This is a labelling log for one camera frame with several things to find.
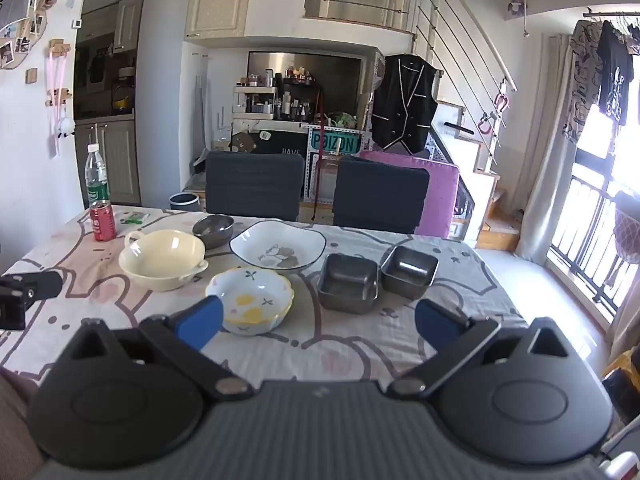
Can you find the grey trash bin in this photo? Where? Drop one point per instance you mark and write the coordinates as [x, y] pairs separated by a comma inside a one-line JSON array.
[[185, 202]]

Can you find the beige curtain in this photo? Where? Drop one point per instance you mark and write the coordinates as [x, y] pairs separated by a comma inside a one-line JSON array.
[[627, 315], [545, 160]]

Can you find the black board with bear sticker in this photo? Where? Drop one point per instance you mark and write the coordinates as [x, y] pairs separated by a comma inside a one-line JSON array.
[[280, 141]]

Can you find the patterned hanging garment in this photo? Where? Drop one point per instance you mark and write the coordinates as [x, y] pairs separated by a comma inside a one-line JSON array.
[[580, 85]]

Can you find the white shelf rack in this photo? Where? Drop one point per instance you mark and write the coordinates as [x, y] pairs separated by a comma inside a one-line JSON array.
[[254, 105]]

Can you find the yellow cooking pot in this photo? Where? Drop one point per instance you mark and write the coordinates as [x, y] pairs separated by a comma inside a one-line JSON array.
[[123, 102]]

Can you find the cream wall cabinet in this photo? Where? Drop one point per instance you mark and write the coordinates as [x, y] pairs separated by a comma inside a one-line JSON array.
[[220, 7]]

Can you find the clothes drying pole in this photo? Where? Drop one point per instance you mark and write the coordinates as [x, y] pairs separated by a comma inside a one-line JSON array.
[[610, 13]]

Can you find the teal framed sign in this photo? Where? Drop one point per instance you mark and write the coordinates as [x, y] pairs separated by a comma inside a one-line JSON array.
[[334, 141]]

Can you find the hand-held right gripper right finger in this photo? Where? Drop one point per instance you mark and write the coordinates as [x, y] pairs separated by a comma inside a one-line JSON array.
[[435, 322]]

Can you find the black balcony railing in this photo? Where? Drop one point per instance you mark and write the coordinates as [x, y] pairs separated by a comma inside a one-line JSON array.
[[585, 240]]

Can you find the mesh hanging bag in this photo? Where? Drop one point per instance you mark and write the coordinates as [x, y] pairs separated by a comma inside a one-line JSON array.
[[627, 232]]

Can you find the yellow black bag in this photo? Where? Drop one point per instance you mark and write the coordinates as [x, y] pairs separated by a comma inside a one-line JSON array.
[[625, 385]]

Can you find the white plate with flower print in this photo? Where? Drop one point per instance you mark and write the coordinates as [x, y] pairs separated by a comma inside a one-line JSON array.
[[277, 245]]

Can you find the wall photo board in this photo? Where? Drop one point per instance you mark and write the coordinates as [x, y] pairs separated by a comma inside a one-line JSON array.
[[17, 15]]

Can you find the dark grey chair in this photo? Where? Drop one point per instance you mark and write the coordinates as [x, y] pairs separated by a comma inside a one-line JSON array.
[[255, 187], [380, 195]]

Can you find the square steel bowl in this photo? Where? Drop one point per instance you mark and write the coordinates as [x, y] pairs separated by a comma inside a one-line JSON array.
[[409, 272], [347, 282]]

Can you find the pink cushion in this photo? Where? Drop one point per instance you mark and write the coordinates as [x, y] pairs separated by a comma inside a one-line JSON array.
[[442, 200]]

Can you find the person's leg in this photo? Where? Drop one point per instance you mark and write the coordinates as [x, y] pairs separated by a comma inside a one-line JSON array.
[[15, 425]]

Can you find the cream kitchen base cabinet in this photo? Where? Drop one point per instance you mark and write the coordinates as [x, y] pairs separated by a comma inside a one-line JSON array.
[[117, 160]]

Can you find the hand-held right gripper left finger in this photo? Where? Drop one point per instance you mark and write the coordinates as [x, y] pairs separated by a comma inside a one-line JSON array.
[[200, 322]]

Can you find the black rack with bottles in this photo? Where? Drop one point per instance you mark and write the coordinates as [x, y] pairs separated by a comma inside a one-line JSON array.
[[297, 102]]

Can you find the wooden staircase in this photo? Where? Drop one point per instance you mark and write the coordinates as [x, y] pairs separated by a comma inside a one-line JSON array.
[[492, 200]]

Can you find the red drink can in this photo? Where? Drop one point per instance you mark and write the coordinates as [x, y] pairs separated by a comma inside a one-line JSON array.
[[102, 222]]

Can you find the metal stair railing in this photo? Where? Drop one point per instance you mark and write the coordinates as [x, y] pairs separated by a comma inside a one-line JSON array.
[[480, 30]]

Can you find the black printed t-shirt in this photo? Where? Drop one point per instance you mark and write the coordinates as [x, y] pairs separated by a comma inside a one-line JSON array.
[[615, 70]]

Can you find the wooden wall hook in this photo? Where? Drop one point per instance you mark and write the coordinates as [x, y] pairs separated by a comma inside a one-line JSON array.
[[60, 47], [60, 96]]

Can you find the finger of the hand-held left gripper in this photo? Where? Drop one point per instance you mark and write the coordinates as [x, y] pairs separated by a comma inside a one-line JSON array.
[[42, 285]]

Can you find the clear plastic water bottle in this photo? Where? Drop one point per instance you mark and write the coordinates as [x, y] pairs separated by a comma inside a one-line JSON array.
[[96, 175]]

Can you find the cartoon printed tablecloth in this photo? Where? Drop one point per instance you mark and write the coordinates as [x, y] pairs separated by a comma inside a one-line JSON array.
[[350, 332]]

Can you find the yellow floral ceramic bowl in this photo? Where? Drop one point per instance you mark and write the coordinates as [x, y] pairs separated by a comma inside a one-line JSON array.
[[250, 300]]

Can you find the black vest with white trim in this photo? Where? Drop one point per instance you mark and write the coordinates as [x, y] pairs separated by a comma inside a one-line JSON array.
[[402, 105]]

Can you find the green snack packet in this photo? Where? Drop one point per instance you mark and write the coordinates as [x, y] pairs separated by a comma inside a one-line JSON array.
[[134, 218]]

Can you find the round steel bowl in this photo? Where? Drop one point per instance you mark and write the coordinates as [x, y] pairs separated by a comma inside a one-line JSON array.
[[212, 230]]

